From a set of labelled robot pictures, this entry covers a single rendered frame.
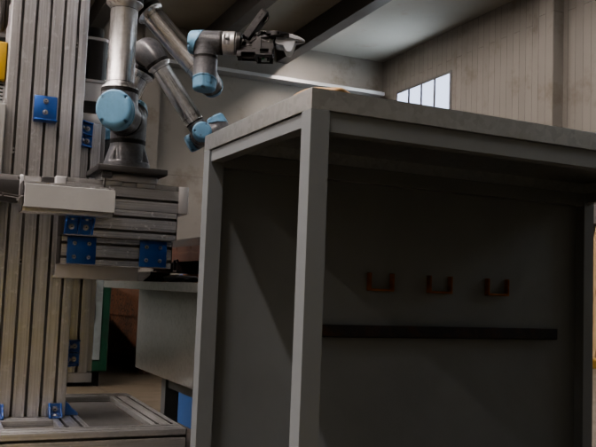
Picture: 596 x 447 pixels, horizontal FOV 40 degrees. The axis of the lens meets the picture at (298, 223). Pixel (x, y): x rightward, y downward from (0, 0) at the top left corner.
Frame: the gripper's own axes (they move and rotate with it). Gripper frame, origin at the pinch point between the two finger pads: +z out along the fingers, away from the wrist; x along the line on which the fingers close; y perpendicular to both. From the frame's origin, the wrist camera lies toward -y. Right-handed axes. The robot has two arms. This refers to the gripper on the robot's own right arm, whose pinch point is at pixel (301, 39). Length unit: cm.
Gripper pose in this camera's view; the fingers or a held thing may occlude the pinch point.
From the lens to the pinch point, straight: 261.5
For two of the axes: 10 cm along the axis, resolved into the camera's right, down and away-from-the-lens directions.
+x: -0.2, -2.2, -9.8
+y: -0.4, 9.7, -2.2
